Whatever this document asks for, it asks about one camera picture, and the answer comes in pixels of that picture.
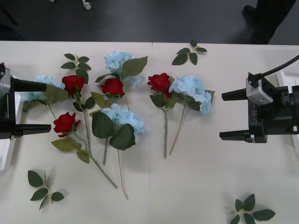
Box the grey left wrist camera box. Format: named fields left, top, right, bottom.
left=0, top=62, right=13, bottom=94

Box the pale blue flower green stem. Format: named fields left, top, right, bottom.
left=20, top=74, right=70, bottom=120
left=92, top=104, right=146, bottom=200
left=167, top=75, right=216, bottom=156
left=103, top=50, right=149, bottom=111

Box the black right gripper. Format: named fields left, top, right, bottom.
left=219, top=86, right=292, bottom=144

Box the red rose with green stem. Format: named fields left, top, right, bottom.
left=148, top=72, right=175, bottom=159
left=50, top=112, right=118, bottom=189
left=62, top=75, right=96, bottom=161
left=90, top=73, right=126, bottom=166

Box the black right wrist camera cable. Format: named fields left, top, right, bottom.
left=247, top=54, right=299, bottom=81

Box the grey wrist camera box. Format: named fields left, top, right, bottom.
left=0, top=62, right=13, bottom=94
left=245, top=74, right=274, bottom=106

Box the person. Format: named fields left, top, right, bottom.
left=242, top=0, right=285, bottom=45

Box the loose green leaf twig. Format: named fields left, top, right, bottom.
left=225, top=193, right=277, bottom=224
left=27, top=169, right=65, bottom=210
left=60, top=53, right=92, bottom=85
left=171, top=39, right=208, bottom=66

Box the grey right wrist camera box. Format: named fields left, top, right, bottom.
left=245, top=74, right=274, bottom=106

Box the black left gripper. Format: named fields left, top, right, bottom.
left=0, top=78, right=52, bottom=141

